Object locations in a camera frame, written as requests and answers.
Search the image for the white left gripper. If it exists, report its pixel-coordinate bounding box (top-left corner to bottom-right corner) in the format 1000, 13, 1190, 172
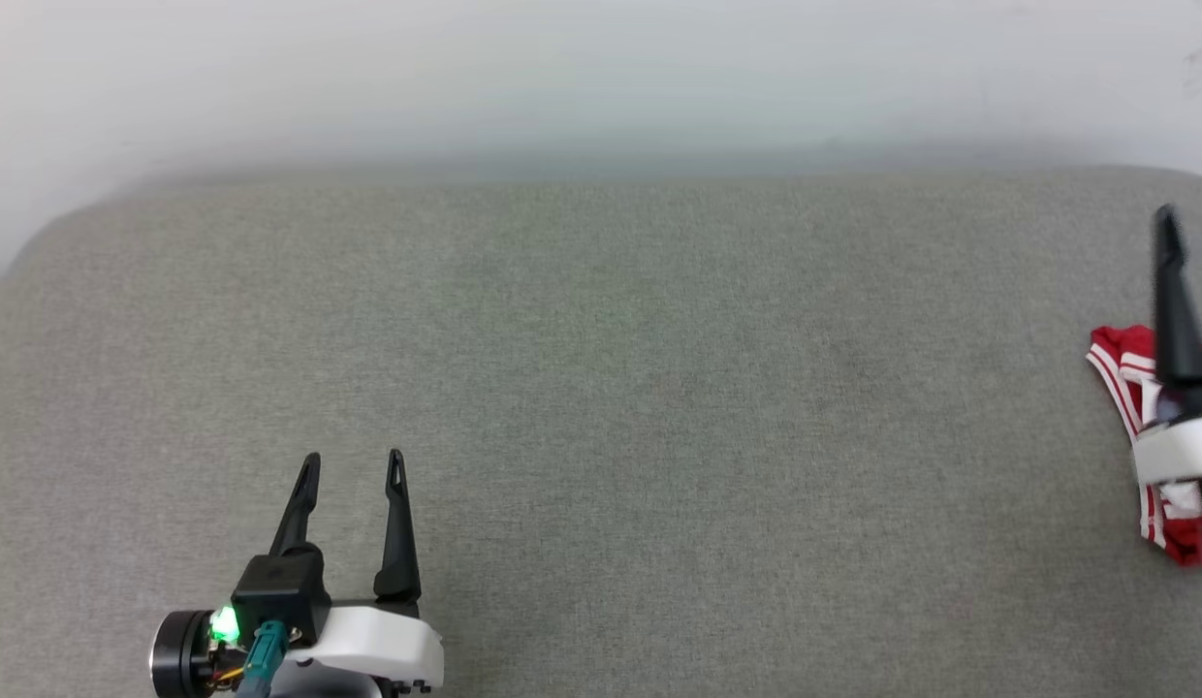
269, 448, 446, 696

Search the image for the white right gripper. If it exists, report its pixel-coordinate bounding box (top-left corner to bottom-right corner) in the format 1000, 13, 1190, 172
1131, 204, 1202, 487

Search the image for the red white sports jersey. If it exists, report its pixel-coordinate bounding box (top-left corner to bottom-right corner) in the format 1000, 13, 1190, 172
1086, 325, 1202, 569

